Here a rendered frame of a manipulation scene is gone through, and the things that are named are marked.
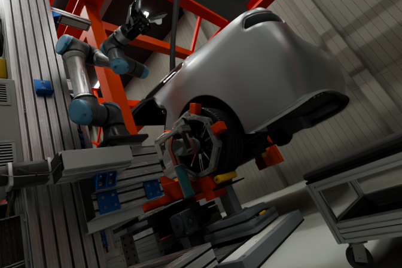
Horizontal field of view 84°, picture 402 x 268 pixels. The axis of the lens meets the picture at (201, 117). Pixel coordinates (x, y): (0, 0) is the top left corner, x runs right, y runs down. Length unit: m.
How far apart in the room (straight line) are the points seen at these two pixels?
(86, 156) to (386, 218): 0.98
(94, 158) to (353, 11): 5.77
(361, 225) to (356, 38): 5.19
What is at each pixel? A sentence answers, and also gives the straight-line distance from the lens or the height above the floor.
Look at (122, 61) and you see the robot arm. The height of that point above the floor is 1.08.
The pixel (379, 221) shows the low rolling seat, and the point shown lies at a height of 0.14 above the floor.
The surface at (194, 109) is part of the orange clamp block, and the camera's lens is 1.85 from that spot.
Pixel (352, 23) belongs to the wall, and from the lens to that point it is 6.01.
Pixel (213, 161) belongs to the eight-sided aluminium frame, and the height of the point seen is 0.64.
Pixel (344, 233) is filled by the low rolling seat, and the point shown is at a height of 0.12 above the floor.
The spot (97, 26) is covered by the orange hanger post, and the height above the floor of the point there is 2.58.
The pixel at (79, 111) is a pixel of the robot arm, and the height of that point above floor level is 0.97.
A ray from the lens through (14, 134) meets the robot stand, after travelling 1.23.
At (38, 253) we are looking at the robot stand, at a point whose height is 0.46.
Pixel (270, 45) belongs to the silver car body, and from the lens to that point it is 1.84.
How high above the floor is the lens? 0.38
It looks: 20 degrees up
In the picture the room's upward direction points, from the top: 24 degrees counter-clockwise
